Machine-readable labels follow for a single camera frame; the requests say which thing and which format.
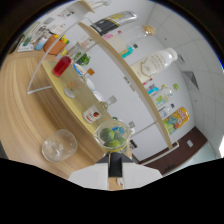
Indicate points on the small pink bottle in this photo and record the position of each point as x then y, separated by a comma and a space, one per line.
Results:
111, 35

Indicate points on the white tray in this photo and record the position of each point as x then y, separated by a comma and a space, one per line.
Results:
25, 48

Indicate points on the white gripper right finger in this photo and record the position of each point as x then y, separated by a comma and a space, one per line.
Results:
140, 175

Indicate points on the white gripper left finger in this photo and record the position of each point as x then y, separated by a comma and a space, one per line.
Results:
93, 176

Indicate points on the blue and white bottle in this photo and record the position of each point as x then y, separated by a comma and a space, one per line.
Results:
41, 43

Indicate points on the clear bottle orange cap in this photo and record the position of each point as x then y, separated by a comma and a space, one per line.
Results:
77, 85

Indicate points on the yellow printed can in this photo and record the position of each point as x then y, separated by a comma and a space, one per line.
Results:
176, 120

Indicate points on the large white bottle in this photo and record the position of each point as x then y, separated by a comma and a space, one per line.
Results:
153, 65

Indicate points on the wooden wall shelf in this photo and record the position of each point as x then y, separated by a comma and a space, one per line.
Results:
87, 6

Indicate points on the clear drinking glass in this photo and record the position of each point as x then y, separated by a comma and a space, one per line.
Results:
59, 146

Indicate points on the green potted plant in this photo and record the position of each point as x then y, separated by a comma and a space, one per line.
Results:
84, 59

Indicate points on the teal liquid bottle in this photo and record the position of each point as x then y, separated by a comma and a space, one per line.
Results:
128, 50

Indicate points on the glass jar cork lid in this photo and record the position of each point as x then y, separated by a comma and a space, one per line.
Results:
131, 38

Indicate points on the small clear bottle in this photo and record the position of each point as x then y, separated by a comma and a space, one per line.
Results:
166, 111

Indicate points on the glass jar of limes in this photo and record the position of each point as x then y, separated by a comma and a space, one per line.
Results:
112, 137

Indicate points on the light blue small bottle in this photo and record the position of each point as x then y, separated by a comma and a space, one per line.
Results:
153, 90

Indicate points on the ceiling air vent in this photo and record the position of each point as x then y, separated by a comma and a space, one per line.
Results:
191, 80

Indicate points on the clear bottle grey cap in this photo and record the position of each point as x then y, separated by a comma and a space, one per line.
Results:
95, 113

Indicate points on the white frame wooden shelf rack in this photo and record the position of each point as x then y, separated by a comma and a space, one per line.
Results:
133, 86

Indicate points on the red liquid bottle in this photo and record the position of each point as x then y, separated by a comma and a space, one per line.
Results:
61, 66

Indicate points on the clear bottle green cap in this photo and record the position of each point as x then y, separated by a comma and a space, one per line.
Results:
166, 95

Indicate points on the soda water can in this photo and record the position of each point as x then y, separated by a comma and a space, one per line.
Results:
113, 21

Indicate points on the brown door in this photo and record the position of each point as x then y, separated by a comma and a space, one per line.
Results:
180, 150

